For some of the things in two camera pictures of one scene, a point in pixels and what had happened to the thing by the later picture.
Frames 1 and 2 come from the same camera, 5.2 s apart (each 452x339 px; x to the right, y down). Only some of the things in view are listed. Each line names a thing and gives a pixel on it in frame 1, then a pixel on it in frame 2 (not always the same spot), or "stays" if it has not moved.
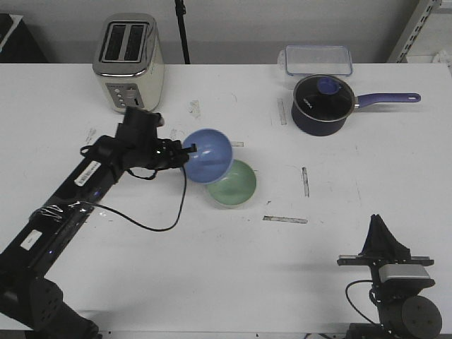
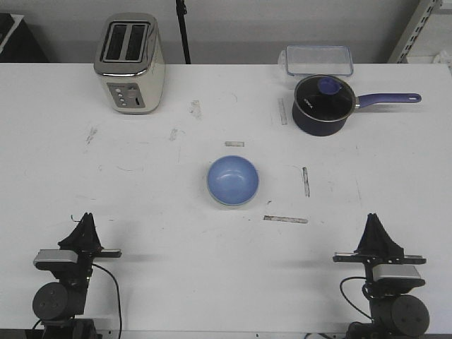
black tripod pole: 181,11 stays
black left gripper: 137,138 to 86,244
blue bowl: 212,160 to 232,180
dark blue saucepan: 323,104 stays
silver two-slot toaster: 128,61 stays
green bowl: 236,188 stays
